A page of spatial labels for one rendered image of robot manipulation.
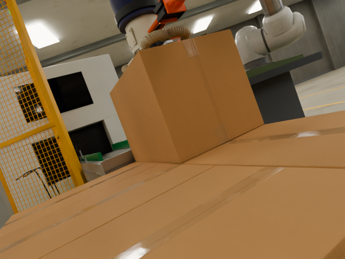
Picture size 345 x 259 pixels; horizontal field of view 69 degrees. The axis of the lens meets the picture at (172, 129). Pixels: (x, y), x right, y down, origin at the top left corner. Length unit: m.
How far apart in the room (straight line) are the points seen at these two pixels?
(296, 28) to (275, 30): 0.10
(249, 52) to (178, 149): 0.94
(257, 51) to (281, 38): 0.14
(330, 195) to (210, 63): 0.70
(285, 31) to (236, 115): 0.75
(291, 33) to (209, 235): 1.39
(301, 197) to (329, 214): 0.06
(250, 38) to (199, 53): 0.72
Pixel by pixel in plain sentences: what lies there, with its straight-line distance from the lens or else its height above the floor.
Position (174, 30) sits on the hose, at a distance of 1.09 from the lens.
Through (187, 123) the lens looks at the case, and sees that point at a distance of 0.86.
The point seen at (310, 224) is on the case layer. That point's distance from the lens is 0.32.
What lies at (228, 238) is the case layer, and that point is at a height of 0.54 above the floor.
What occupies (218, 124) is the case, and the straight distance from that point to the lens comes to 0.93.
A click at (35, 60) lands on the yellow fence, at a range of 2.30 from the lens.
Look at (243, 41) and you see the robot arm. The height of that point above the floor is 0.97.
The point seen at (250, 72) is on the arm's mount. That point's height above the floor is 0.78.
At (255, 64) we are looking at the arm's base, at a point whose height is 0.82.
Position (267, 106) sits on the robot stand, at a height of 0.57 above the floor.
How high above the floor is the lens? 0.70
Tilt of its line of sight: 3 degrees down
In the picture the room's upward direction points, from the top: 21 degrees counter-clockwise
